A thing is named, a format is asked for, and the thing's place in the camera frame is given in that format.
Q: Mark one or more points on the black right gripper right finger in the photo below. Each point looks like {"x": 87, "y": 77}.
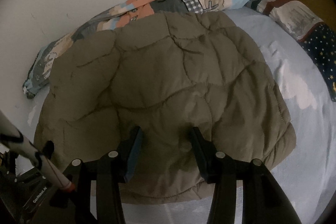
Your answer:
{"x": 264, "y": 201}

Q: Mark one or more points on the olive green puffer jacket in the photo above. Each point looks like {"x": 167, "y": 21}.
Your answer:
{"x": 165, "y": 73}

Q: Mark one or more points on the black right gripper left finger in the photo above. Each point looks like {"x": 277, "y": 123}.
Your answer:
{"x": 112, "y": 169}

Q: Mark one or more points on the navy star pattern pillow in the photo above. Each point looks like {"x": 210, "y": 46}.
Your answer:
{"x": 320, "y": 47}

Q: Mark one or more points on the light blue bed sheet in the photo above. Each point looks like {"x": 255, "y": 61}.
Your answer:
{"x": 307, "y": 174}

